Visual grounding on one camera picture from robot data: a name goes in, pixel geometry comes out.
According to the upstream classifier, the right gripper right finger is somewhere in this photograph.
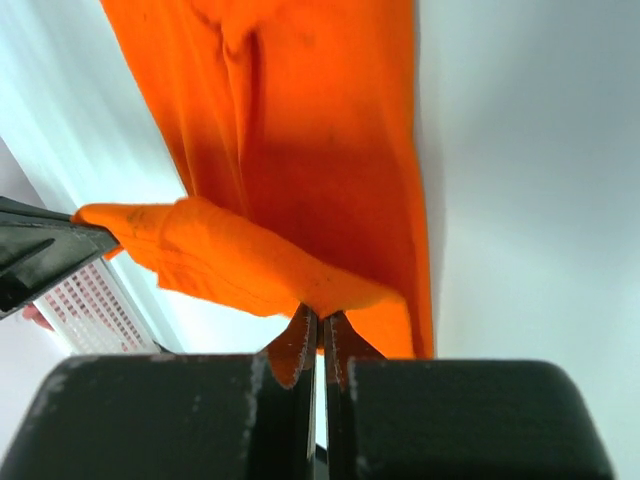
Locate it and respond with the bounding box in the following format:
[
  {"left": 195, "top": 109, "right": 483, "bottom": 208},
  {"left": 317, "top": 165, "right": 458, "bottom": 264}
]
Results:
[{"left": 323, "top": 313, "right": 614, "bottom": 479}]

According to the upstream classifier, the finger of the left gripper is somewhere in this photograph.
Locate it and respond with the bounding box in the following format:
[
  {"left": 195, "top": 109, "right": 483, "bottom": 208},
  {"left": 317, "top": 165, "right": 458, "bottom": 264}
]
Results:
[{"left": 1, "top": 197, "right": 119, "bottom": 318}]

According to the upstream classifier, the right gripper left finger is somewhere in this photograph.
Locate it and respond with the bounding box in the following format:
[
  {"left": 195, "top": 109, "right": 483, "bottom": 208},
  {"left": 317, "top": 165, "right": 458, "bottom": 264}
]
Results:
[{"left": 1, "top": 306, "right": 318, "bottom": 479}]

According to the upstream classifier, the orange t shirt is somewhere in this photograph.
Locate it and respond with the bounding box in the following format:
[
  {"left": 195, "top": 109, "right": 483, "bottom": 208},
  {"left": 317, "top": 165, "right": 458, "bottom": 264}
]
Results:
[{"left": 75, "top": 1, "right": 434, "bottom": 359}]

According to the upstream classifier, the pink t shirt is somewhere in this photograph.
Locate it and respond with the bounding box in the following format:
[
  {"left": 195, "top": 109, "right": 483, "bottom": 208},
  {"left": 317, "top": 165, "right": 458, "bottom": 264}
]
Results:
[{"left": 22, "top": 304, "right": 53, "bottom": 331}]

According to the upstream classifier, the white plastic basket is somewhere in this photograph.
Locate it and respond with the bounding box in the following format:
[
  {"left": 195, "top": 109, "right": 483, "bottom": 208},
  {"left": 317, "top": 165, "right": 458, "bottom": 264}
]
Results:
[{"left": 34, "top": 260, "right": 159, "bottom": 355}]

